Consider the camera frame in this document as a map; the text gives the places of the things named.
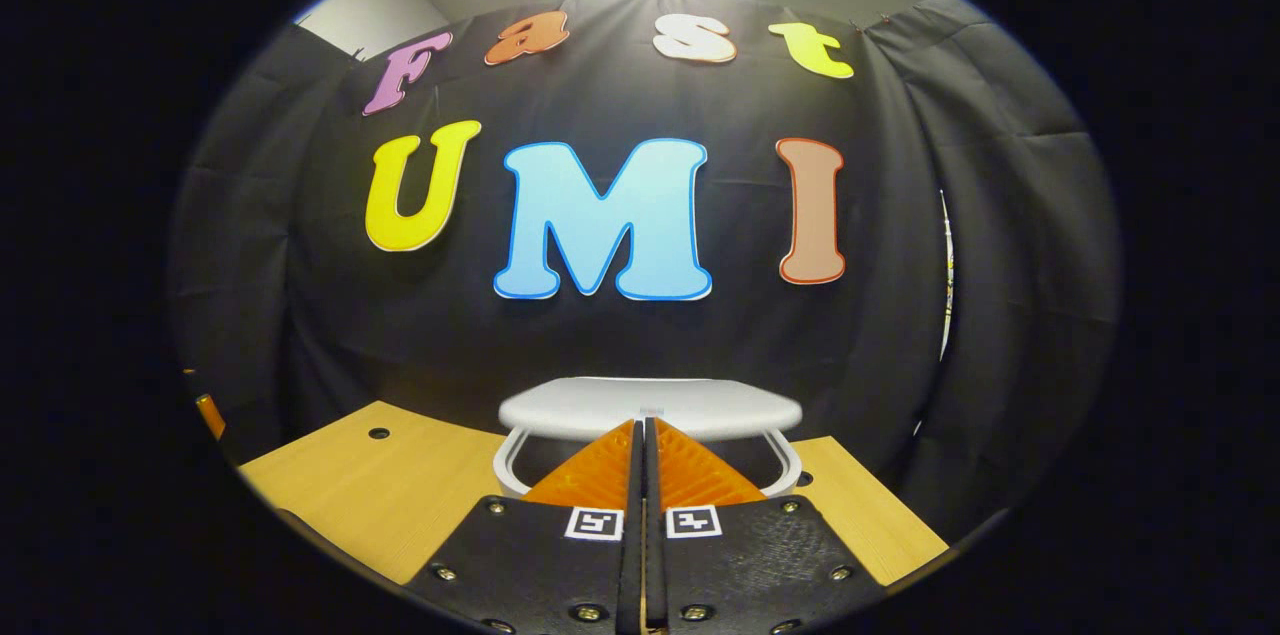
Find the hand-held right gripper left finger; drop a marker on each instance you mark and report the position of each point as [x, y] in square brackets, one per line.
[560, 575]

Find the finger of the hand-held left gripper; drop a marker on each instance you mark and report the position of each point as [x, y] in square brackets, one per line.
[211, 417]

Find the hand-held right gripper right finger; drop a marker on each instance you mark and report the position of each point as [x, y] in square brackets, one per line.
[740, 565]

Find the white desktop garbage bin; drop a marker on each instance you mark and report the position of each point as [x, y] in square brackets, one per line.
[580, 407]

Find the wooden desktop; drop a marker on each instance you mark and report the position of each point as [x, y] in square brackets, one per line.
[380, 495]

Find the black backdrop cloth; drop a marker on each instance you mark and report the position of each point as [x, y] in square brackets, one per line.
[620, 345]

